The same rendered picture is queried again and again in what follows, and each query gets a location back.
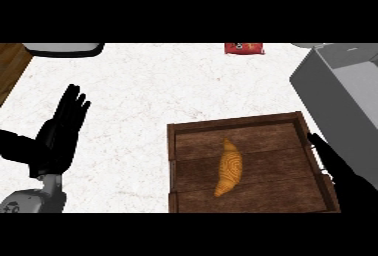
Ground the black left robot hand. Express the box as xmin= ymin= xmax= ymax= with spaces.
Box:
xmin=0 ymin=83 xmax=93 ymax=179

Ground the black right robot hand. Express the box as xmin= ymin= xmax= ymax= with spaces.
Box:
xmin=305 ymin=132 xmax=378 ymax=214

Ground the golden croissant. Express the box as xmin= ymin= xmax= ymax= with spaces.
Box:
xmin=212 ymin=138 xmax=243 ymax=198

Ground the red packet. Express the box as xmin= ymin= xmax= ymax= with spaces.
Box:
xmin=223 ymin=42 xmax=265 ymax=56

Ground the brown wooden panel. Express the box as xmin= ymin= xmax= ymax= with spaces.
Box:
xmin=0 ymin=42 xmax=35 ymax=107

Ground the grey appliance with black rim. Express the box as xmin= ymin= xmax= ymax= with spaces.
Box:
xmin=20 ymin=42 xmax=106 ymax=58

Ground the grey open box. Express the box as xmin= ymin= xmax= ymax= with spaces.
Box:
xmin=287 ymin=42 xmax=378 ymax=190

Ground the brown wooden tray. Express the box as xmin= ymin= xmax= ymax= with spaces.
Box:
xmin=165 ymin=111 xmax=342 ymax=214

